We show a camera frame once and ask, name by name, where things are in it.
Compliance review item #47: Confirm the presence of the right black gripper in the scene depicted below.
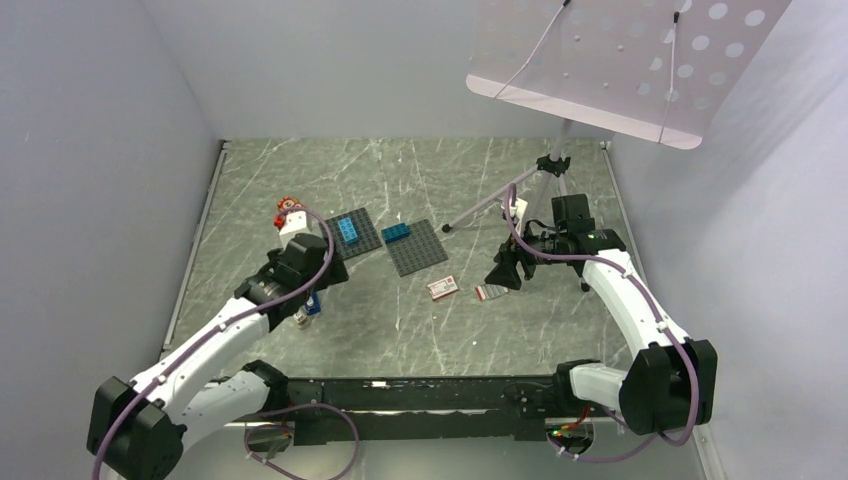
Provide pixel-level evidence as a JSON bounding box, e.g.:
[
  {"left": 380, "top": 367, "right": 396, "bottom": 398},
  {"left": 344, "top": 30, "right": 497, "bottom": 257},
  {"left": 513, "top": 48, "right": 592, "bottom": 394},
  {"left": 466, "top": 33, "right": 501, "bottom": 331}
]
[{"left": 485, "top": 221, "right": 567, "bottom": 290}]

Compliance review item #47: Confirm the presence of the red white staple box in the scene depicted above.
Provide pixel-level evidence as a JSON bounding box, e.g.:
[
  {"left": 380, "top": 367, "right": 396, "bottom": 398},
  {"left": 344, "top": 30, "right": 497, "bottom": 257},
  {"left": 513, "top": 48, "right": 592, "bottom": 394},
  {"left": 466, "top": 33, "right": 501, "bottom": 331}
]
[{"left": 427, "top": 275, "right": 459, "bottom": 301}]

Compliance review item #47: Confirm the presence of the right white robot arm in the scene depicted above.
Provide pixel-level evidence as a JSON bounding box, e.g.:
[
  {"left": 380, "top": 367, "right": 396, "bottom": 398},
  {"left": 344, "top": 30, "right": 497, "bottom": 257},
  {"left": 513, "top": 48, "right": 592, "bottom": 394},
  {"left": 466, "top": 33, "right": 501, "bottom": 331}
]
[{"left": 485, "top": 192, "right": 718, "bottom": 437}]

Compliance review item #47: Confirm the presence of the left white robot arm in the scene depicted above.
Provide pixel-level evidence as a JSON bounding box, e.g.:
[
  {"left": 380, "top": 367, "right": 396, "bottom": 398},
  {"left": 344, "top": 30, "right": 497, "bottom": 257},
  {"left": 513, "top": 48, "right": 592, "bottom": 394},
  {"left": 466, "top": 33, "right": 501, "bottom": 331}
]
[{"left": 86, "top": 233, "right": 348, "bottom": 479}]

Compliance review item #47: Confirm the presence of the light blue building brick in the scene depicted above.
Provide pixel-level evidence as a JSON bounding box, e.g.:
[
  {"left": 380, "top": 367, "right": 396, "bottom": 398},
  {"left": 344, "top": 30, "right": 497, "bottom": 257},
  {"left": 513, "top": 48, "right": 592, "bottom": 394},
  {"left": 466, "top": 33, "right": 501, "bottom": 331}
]
[{"left": 337, "top": 217, "right": 360, "bottom": 245}]

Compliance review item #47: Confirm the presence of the red owl toy block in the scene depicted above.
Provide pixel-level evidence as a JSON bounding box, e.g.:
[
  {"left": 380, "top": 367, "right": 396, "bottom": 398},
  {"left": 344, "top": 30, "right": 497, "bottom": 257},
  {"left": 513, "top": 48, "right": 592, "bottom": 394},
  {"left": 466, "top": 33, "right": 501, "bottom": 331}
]
[{"left": 277, "top": 196, "right": 302, "bottom": 211}]

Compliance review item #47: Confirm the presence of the left grey building baseplate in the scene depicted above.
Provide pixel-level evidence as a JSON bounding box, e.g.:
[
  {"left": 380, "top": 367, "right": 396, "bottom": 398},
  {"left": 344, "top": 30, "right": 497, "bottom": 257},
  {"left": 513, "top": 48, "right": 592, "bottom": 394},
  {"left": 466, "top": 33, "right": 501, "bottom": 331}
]
[{"left": 327, "top": 208, "right": 383, "bottom": 260}]

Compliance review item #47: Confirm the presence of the grey building baseplate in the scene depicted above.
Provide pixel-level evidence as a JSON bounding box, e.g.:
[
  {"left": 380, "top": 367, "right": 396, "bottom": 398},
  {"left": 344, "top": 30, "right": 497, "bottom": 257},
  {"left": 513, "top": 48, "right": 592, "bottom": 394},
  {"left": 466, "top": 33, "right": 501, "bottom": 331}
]
[
  {"left": 327, "top": 208, "right": 383, "bottom": 260},
  {"left": 386, "top": 219, "right": 448, "bottom": 277}
]

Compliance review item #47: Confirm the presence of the right grey building baseplate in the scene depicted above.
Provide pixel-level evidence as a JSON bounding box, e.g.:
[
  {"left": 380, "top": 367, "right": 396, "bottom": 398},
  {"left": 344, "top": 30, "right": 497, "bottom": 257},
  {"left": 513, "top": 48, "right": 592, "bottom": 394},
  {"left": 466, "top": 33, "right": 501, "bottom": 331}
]
[{"left": 386, "top": 219, "right": 448, "bottom": 277}]

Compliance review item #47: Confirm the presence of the dark teal building brick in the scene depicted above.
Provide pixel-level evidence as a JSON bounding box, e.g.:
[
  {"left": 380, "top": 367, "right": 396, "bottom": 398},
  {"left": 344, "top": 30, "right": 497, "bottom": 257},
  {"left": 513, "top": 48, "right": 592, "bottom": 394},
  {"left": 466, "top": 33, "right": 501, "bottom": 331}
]
[{"left": 381, "top": 223, "right": 410, "bottom": 244}]

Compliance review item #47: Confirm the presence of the lavender music stand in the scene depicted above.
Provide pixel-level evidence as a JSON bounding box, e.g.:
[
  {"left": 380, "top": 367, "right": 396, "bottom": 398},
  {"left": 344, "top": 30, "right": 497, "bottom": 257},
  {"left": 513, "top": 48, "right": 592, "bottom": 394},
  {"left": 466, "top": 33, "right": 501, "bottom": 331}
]
[{"left": 466, "top": 1, "right": 788, "bottom": 215}]

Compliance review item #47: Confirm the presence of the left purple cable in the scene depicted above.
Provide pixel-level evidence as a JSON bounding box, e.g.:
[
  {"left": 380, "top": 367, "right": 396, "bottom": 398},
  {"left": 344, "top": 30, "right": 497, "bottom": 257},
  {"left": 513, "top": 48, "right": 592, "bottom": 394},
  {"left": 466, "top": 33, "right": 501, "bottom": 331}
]
[{"left": 91, "top": 206, "right": 362, "bottom": 480}]

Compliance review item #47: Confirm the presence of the purple cable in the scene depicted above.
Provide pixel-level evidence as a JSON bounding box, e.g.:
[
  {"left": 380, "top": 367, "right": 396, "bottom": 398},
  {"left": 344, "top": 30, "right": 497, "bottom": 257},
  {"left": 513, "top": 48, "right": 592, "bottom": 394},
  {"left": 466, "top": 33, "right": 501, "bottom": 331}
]
[
  {"left": 503, "top": 182, "right": 704, "bottom": 464},
  {"left": 91, "top": 206, "right": 362, "bottom": 480}
]

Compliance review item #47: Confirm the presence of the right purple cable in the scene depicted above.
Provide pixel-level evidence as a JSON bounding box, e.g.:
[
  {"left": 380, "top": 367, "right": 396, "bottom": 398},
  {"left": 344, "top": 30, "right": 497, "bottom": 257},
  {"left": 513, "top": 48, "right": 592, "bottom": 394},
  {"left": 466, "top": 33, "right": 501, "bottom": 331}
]
[{"left": 503, "top": 182, "right": 704, "bottom": 464}]

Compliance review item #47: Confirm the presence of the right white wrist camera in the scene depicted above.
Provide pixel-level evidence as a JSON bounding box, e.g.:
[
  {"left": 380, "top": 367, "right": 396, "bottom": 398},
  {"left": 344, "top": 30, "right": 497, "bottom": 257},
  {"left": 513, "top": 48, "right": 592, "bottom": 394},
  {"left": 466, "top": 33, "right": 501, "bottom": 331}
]
[{"left": 505, "top": 198, "right": 528, "bottom": 230}]

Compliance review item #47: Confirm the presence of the black aluminium base frame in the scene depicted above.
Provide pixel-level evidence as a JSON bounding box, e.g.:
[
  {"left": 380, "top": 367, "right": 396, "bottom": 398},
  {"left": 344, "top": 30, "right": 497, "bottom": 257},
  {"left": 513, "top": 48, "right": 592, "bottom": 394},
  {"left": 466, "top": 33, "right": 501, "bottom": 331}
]
[{"left": 122, "top": 376, "right": 710, "bottom": 458}]

